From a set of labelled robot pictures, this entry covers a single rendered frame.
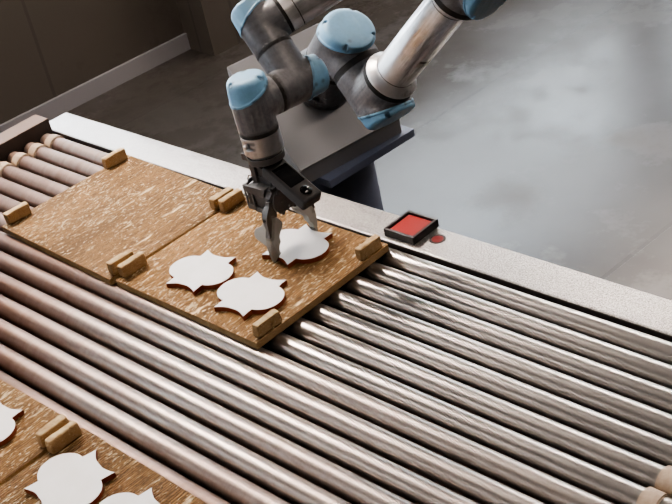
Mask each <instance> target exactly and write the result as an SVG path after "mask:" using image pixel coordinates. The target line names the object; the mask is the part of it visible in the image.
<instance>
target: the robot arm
mask: <svg viewBox="0 0 672 504"><path fill-rule="evenodd" d="M341 1H342V0H242V1H240V2H239V3H238V4H237V5H236V6H235V7H234V9H233V11H232V13H231V21H232V22H233V24H234V26H235V27H236V29H237V31H238V32H239V35H240V37H241V38H243V40H244V41H245V43H246V44H247V46H248V47H249V49H250V50H251V52H252V53H253V55H254V56H255V58H256V59H257V61H258V62H259V64H260V65H261V67H262V68H263V70H264V71H265V73H266V75H265V73H264V72H263V71H261V70H259V69H248V70H246V71H240V72H238V73H236V74H234V75H232V76H231V77H230V78H229V79H228V81H227V83H226V88H227V94H228V99H229V105H230V108H231V109H232V112H233V116H234V119H235V123H236V126H237V129H238V133H239V136H240V140H241V143H242V146H243V150H244V151H243V152H242V153H241V157H242V160H246V161H248V165H249V168H250V172H251V175H248V177H247V180H248V181H247V182H246V183H244V184H242V187H243V190H244V193H245V197H246V200H247V204H248V207H249V208H250V209H253V210H256V211H257V212H260V213H262V221H263V224H262V226H260V227H258V228H256V229H255V232H254V235H255V238H256V239H257V240H259V241H260V242H261V243H263V244H264V245H265V246H267V249H268V253H269V255H270V257H271V259H272V261H273V262H277V260H278V258H279V256H280V254H281V252H280V243H281V240H280V232H281V230H282V224H283V223H282V221H281V220H280V219H278V218H277V212H278V213H279V214H282V215H284V214H285V211H286V210H288V209H289V208H291V209H292V210H293V211H295V212H296V213H298V214H300V215H302V216H303V217H304V220H305V221H307V222H308V224H309V228H310V229H311V230H314V231H318V228H317V217H316V212H315V209H314V208H315V206H314V204H315V203H316V202H318V201H319V200H320V198H321V191H320V190H319V189H318V188H317V187H316V186H315V185H313V184H312V183H311V182H310V181H309V180H308V179H306V178H305V177H304V176H303V175H302V174H301V173H299V172H298V171H297V170H296V169H295V168H294V167H292V166H291V165H290V164H289V163H288V162H287V161H285V160H284V159H283V158H284V156H285V151H284V147H283V146H284V142H283V138H282V134H281V131H280V127H279V124H278V120H277V115H279V114H281V113H283V112H285V111H287V110H289V109H291V108H293V107H295V106H297V105H300V104H302V103H303V104H305V105H307V106H309V107H311V108H314V109H317V110H333V109H336V108H338V107H340V106H342V105H343V104H344V103H345V102H346V101H348V103H349V104H350V106H351V107H352V109H353V110H354V112H355V113H356V115H357V116H358V117H357V118H358V119H359V120H360V121H361V122H362V123H363V125H364V126H365V127H366V128H367V129H369V130H377V129H380V128H383V127H385V126H387V125H389V124H391V123H393V122H395V121H396V120H398V119H400V118H401V117H403V116H404V115H406V114H407V113H409V112H410V111H411V110H412V109H413V108H414V107H415V103H414V99H413V98H411V95H412V94H413V92H414V91H415V89H416V85H417V79H416V78H417V76H418V75H419V74H420V73H421V72H422V70H423V69H424V68H425V67H426V66H427V65H428V63H429V62H430V61H431V60H432V59H433V57H434V56H435V55H436V54H437V53H438V51H439V50H440V49H441V48H442V47H443V45H444V44H445V43H446V42H447V41H448V39H449V38H450V37H451V36H452V35H453V33H454V32H455V31H456V30H457V29H458V27H459V26H460V25H461V24H462V23H463V22H464V21H471V20H481V19H484V18H486V17H488V16H489V15H491V14H492V13H494V12H495V11H496V10H497V9H498V7H499V6H502V5H503V4H504V3H505V2H506V0H424V1H423V2H422V3H421V4H420V6H419V7H418V8H417V10H416V11H415V12H414V13H413V15H412V16H411V17H410V19H409V20H408V21H407V22H406V24H405V25H404V26H403V28H402V29H401V30H400V31H399V33H398V34H397V35H396V37H395V38H394V39H393V41H392V42H391V43H390V44H389V46H388V47H387V48H386V50H385V51H384V52H380V51H379V50H378V48H377V47H376V45H375V44H374V42H375V34H376V32H375V27H374V25H373V23H372V22H371V20H370V19H369V18H368V17H367V16H365V15H364V14H362V13H361V12H359V11H356V10H355V11H354V10H351V9H346V8H343V9H337V10H334V11H332V12H330V13H329V14H327V15H326V16H325V17H324V19H323V21H322V22H321V23H320V24H319V25H318V27H317V31H316V33H315V35H314V37H313V39H312V41H311V43H310V45H309V47H307V48H306V49H304V50H302V51H301V52H300V51H299V49H298V48H297V46H296V45H295V44H294V42H293V40H292V39H291V37H290V36H289V35H290V34H291V33H292V32H294V31H295V30H297V29H298V28H300V27H301V26H303V25H305V24H306V23H308V22H309V21H311V20H312V19H314V18H315V17H317V16H319V15H320V14H322V13H323V12H325V11H326V10H328V9H330V8H331V7H333V6H334V5H336V4H337V3H339V2H341ZM249 176H251V177H250V178H249ZM252 181H253V182H252ZM250 182H252V183H250ZM249 183H250V184H249ZM247 194H248V195H247ZM248 197H249V199H248ZM249 201H250V202H249Z"/></svg>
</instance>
